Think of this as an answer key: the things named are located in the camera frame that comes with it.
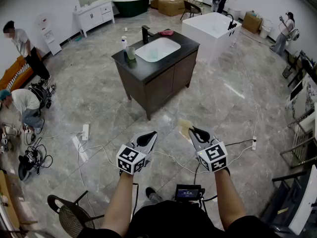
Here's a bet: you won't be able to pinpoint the black bathtub faucet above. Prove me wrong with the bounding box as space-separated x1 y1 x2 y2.
226 13 237 31

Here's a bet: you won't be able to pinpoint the black backpack rig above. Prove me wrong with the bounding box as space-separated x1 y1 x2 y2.
28 80 56 109

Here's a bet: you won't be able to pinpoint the person's grey trouser leg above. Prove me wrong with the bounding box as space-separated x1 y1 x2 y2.
148 192 164 206

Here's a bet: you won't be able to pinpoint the person's black shirt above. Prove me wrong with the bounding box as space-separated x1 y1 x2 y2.
79 199 282 238

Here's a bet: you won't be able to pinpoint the black metal chair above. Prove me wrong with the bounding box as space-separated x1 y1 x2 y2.
180 0 203 21

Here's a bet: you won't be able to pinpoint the dark vanity cabinet black top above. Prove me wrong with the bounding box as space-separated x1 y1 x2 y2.
111 28 201 121

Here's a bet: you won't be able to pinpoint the metal rack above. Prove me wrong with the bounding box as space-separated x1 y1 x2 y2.
279 114 317 170

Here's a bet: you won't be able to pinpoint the white drawer cabinet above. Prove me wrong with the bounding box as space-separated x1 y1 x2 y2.
72 0 116 38

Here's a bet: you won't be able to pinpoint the translucent green cup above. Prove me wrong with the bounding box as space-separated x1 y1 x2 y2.
125 46 136 60

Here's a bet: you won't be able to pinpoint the yellow sponge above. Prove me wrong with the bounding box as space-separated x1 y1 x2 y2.
178 118 193 140

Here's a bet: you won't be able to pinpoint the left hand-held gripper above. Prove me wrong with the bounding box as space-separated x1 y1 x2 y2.
116 130 159 176

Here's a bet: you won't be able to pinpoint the black gear pile with cables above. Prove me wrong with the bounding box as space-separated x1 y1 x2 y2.
18 137 54 182

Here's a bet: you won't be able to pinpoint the white water dispenser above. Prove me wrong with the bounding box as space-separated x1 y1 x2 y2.
38 13 63 57

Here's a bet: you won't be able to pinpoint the white board panel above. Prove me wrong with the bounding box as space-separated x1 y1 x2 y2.
288 164 317 236

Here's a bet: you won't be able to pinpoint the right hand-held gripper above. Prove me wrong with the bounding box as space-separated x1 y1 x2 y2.
188 125 228 174

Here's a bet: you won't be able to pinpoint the black sink faucet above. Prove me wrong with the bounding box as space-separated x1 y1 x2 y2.
141 25 156 45

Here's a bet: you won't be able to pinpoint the white waste bin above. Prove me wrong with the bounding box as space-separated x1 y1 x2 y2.
259 24 273 40
227 7 241 22

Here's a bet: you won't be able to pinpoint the orange sofa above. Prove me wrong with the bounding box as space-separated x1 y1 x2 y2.
0 47 43 92

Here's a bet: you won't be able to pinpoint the dark green bathtub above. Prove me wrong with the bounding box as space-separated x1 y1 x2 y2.
112 0 151 18

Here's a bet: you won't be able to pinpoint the black display recorder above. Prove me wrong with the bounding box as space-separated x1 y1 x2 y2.
174 184 207 203

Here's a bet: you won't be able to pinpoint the marble pattern panels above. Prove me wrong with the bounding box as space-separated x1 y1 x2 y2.
284 71 317 120

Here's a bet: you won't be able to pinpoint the white freestanding bathtub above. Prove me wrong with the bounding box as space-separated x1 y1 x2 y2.
181 11 242 64

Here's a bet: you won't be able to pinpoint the person's left forearm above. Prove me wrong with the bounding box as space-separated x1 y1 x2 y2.
100 171 135 231

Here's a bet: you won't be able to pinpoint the black mesh chair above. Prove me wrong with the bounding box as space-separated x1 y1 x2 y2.
47 190 106 233

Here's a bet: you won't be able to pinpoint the white sink basin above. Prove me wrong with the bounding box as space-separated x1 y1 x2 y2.
135 37 182 62

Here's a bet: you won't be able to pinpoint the person's right forearm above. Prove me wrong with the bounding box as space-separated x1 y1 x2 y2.
213 169 247 231

